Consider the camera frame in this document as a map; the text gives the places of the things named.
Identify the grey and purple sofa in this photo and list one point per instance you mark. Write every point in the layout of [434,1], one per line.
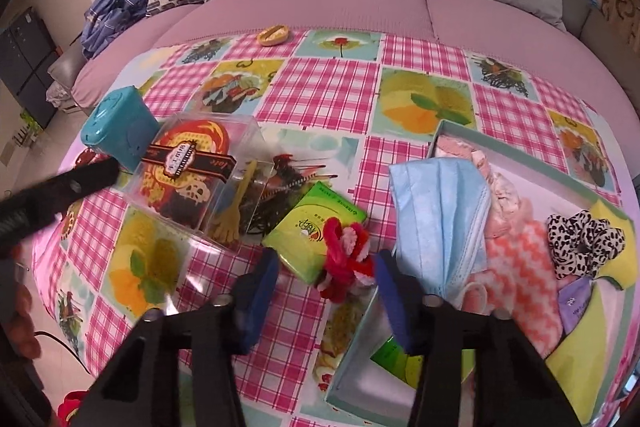
[325,2]

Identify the red soft item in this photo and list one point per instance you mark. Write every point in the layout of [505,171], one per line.
[75,407]

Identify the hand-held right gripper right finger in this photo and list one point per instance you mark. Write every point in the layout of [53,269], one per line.
[395,302]

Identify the green tissue pack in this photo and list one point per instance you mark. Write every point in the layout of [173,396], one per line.
[305,227]

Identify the clear plastic printed box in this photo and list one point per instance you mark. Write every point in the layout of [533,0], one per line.
[180,167]

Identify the yellow sponge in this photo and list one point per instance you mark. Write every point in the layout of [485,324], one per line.
[617,227]

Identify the black and white spotted scrunchie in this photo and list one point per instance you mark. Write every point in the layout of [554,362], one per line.
[575,247]

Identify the red pipe cleaner flower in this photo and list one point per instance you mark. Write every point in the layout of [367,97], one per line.
[345,267]

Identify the person's left hand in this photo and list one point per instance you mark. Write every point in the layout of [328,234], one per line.
[22,317]

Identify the white plastic bag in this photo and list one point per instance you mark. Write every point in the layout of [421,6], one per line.
[60,97]

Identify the teal plastic container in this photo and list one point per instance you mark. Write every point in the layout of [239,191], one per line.
[120,122]

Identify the pink and white chevron cloth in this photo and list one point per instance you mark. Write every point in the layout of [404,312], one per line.
[520,277]

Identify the pale pink scrunchie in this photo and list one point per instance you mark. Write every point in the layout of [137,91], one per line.
[505,202]

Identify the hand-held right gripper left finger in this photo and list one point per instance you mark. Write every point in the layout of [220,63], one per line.
[257,302]

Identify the small yellow plastic fork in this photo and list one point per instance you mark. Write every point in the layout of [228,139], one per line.
[240,197]

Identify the pink checked printed tablecloth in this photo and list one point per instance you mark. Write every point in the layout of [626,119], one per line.
[325,77]

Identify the pile of dark wiry items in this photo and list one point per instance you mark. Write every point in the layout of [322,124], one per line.
[280,192]

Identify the blue plaid clothing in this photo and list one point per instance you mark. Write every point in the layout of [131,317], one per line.
[115,7]

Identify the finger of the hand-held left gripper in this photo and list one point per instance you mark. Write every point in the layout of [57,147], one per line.
[65,197]

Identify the small purple packet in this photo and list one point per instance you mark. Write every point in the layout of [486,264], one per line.
[575,307]

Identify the blue face mask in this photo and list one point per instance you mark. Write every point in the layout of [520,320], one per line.
[435,217]

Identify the white box with teal rim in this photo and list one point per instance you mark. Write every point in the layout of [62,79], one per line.
[357,374]

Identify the beige patterned cushion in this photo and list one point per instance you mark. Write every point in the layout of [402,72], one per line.
[622,2]

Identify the dark cabinet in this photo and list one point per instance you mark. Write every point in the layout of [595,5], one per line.
[25,57]

